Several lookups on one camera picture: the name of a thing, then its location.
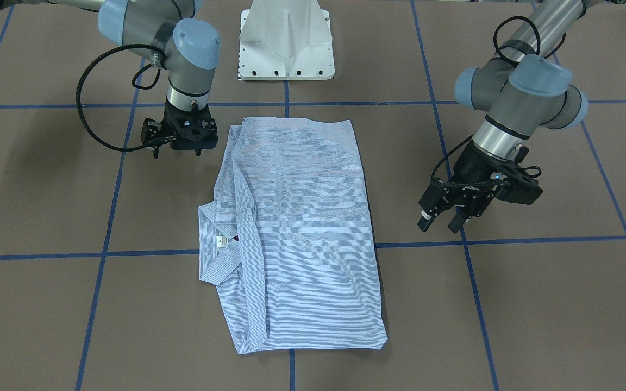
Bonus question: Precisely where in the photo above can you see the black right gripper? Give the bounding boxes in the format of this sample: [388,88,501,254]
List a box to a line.
[141,100,218,159]

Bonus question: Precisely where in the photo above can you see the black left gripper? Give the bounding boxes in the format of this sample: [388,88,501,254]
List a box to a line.
[417,140,543,233]

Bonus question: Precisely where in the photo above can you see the light blue striped shirt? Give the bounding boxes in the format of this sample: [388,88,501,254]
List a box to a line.
[198,117,387,354]

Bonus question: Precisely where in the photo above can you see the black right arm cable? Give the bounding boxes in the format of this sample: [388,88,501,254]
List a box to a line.
[76,43,167,153]

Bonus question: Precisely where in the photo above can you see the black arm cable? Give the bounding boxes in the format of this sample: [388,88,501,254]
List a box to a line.
[76,43,167,153]
[430,15,566,182]

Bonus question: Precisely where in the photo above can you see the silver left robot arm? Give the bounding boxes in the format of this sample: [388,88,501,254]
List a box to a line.
[417,1,598,233]

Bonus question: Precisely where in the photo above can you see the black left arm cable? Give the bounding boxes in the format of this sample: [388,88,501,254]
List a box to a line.
[430,15,566,182]

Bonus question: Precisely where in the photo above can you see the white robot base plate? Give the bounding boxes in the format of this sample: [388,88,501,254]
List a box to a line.
[238,1,336,81]

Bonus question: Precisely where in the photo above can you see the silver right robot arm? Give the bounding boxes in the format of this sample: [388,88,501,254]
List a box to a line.
[63,1,221,158]

